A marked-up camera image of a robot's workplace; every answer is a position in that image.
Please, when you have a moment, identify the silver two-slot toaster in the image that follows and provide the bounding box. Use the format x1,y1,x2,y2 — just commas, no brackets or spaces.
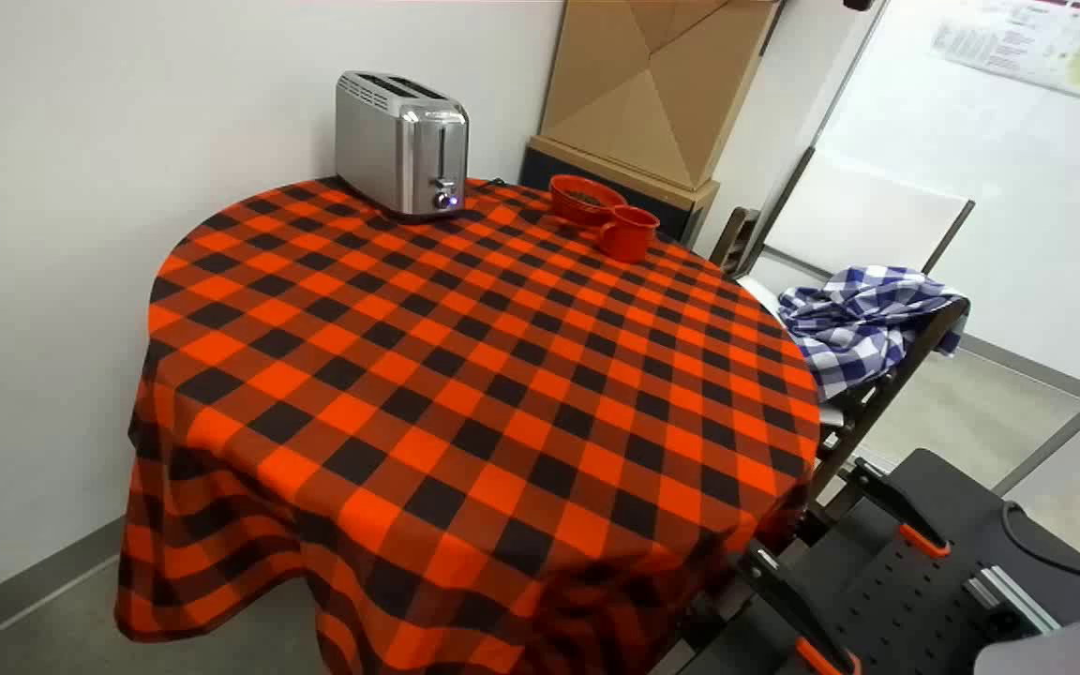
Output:
334,68,474,221

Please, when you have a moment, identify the orange black plaid tablecloth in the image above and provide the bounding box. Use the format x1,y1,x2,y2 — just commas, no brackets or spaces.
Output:
111,177,828,675

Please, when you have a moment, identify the red cup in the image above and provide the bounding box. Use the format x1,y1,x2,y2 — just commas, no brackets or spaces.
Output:
543,171,631,235

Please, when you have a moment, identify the brown cardboard box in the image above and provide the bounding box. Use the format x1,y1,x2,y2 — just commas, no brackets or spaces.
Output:
530,0,785,215

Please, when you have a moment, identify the blue white checkered cloth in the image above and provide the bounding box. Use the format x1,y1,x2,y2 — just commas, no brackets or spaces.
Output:
771,258,971,405

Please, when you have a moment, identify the black folding rack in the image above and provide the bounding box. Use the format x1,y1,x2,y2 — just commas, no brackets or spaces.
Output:
710,141,979,505

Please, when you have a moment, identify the black perforated workbench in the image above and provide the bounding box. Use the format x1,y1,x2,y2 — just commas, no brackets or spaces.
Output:
671,447,1080,675

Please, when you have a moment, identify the white whiteboard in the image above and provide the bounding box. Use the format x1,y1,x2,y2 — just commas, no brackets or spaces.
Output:
740,0,1080,393

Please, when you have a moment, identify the paper poster with chart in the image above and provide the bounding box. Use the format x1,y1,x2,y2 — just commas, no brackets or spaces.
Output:
930,0,1080,117

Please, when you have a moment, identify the red mug with handle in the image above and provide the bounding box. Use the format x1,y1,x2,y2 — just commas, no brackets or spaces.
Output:
593,203,669,267

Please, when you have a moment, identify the orange clamp handle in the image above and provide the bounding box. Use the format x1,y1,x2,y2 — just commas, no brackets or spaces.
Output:
896,522,958,567
790,633,865,675

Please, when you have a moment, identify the black cable on workbench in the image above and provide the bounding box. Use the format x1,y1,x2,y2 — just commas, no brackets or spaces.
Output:
999,500,1080,588

